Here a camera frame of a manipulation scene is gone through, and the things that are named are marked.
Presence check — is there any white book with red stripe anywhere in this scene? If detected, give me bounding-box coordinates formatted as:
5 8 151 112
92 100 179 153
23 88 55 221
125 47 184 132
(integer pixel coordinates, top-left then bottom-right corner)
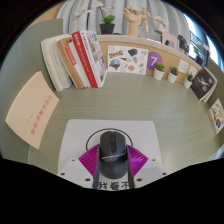
64 41 92 89

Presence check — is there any dark cover book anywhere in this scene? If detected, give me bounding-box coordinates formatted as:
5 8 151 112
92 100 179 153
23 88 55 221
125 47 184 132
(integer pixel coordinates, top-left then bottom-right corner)
190 67 218 101

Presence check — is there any green desk partition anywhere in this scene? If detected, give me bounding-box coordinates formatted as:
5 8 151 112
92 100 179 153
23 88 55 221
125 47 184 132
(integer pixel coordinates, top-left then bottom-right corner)
206 58 224 154
0 18 64 158

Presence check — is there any white sticker sheet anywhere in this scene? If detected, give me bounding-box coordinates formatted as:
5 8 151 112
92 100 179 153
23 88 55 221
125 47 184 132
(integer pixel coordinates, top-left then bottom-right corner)
107 45 150 76

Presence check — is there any white wall socket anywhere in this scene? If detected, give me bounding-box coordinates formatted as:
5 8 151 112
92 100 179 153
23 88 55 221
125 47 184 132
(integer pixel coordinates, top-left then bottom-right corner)
177 59 190 74
188 65 198 78

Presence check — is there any small plant in white pot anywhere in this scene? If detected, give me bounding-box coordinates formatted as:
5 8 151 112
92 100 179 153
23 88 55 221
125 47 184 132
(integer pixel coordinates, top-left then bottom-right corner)
153 62 166 81
183 72 195 90
167 66 179 84

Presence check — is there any tan book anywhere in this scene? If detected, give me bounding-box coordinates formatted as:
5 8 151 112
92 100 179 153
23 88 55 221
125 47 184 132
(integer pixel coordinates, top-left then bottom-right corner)
55 36 85 90

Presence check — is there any pink horse figure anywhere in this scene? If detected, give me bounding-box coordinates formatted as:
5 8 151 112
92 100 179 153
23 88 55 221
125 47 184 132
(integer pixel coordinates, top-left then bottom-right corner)
160 27 179 51

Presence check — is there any white orchid in black pot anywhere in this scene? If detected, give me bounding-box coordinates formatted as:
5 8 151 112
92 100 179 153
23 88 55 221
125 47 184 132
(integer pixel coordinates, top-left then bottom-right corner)
73 1 117 35

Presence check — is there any peach book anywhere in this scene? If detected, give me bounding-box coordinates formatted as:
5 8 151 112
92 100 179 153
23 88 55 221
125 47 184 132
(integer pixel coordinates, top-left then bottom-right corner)
4 70 60 151

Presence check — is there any white orchid behind horses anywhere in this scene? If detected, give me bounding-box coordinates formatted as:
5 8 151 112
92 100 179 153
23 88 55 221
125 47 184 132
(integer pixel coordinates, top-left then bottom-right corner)
151 14 171 38

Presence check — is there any thick white book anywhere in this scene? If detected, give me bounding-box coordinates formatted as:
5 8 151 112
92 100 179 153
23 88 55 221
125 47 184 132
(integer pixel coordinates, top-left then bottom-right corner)
40 34 73 93

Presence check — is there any dark horse figure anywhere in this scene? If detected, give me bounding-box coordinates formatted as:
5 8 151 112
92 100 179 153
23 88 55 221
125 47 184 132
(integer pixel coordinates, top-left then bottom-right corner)
177 34 190 54

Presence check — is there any wooden hand model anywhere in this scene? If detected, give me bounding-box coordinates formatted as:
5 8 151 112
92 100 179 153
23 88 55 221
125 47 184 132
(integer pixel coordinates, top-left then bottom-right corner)
123 5 142 37

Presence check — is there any round purple sign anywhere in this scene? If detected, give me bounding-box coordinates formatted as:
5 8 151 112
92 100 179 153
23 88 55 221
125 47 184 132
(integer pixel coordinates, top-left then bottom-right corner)
146 51 164 71

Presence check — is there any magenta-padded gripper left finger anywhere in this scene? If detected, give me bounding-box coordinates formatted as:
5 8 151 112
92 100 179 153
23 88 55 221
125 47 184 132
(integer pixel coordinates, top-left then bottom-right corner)
57 143 103 190

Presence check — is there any dark grey computer mouse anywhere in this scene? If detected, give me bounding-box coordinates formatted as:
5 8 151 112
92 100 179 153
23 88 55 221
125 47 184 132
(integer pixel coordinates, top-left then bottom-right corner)
98 130 129 180

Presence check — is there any wooden mannequin figure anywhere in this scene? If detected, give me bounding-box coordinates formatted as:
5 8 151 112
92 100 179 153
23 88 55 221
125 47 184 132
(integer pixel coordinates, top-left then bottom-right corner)
139 7 155 36

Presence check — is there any colourful sticker sheet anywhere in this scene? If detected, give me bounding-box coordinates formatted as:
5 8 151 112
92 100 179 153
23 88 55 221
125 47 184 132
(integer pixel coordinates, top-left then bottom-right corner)
208 97 224 135

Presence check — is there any large orchid in black pot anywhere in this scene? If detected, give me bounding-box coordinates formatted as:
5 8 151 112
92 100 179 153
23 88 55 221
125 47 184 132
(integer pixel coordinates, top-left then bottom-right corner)
192 39 209 67

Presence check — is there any grey curtain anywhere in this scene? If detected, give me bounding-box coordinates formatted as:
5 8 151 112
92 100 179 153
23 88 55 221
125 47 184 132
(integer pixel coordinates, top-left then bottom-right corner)
55 0 191 43

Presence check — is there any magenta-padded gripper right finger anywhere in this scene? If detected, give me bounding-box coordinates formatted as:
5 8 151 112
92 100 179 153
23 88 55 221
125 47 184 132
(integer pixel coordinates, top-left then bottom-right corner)
125 144 168 190

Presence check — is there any window with dark frame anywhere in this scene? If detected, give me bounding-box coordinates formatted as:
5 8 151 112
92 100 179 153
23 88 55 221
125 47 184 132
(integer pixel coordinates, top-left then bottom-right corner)
181 13 221 68

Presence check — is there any red-spined illustrated book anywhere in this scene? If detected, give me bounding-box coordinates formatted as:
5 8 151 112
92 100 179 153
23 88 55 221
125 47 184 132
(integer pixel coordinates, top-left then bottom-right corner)
71 29 108 89

